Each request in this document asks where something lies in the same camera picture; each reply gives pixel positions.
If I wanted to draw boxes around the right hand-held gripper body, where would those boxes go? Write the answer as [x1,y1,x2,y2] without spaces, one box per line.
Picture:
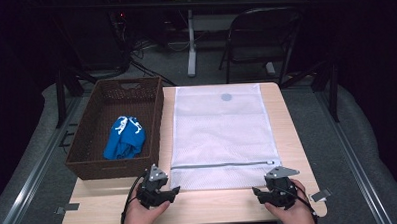
[262,165,302,212]

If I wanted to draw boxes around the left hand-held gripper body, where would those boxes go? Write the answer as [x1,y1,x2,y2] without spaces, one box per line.
[134,163,173,210]

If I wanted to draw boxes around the blue printed garment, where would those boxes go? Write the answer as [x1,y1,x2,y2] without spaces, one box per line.
[102,115,148,161]

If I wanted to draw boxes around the white mesh laundry bag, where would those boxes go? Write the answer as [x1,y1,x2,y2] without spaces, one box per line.
[166,82,283,192]

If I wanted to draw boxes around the brown woven basket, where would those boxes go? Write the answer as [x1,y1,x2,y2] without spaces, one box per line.
[62,76,168,182]

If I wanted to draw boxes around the person's right hand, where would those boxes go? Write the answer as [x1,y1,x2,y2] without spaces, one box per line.
[263,178,316,224]

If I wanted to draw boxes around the person's left hand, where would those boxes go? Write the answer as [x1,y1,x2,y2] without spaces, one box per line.
[119,196,171,224]

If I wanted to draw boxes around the grey tape strip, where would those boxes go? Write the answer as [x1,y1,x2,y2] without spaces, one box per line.
[309,187,333,203]
[54,202,81,215]

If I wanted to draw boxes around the black metal stand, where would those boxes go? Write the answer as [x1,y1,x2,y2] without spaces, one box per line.
[278,58,341,125]
[53,67,100,130]

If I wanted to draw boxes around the black folding chair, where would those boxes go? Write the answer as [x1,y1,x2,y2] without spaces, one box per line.
[216,5,305,89]

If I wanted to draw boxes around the white desk with metal legs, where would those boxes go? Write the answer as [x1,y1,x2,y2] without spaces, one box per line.
[160,0,314,81]

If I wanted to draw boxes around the dark equipment cabinet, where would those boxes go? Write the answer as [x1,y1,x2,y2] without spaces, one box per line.
[66,3,131,72]

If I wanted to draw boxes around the right hand-held gripper cable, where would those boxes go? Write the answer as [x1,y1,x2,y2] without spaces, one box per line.
[275,182,319,220]

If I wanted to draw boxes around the hand-held gripper cable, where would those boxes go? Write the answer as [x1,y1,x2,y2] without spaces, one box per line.
[275,182,319,220]
[119,172,150,224]

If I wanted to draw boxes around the left hand-held gripper cable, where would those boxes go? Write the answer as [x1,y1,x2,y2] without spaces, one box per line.
[119,172,150,224]

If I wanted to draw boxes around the metal floor rail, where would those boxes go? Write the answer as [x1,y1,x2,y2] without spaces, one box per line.
[314,84,395,224]
[0,95,88,224]

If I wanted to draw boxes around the black floor cables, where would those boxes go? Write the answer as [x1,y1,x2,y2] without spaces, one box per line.
[128,39,179,88]

